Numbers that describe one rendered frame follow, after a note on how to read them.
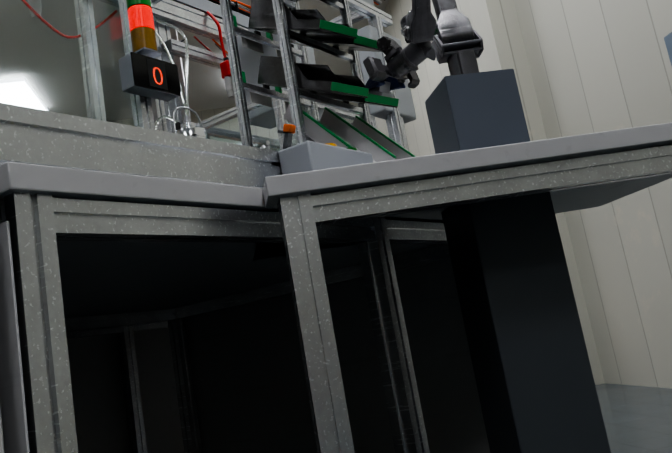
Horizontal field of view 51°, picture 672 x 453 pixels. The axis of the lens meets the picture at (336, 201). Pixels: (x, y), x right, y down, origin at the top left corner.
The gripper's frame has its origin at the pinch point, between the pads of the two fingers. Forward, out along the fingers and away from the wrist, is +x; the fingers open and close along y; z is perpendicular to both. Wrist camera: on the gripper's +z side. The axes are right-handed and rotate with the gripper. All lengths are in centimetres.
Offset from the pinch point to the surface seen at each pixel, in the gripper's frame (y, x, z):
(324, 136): 23.3, 5.5, -15.1
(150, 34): 65, 5, 6
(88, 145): 100, -18, -37
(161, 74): 64, 7, -2
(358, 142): 10.7, 6.0, -15.5
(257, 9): 22.9, 11.0, 27.9
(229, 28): 28.6, 17.5, 25.4
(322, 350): 75, -21, -71
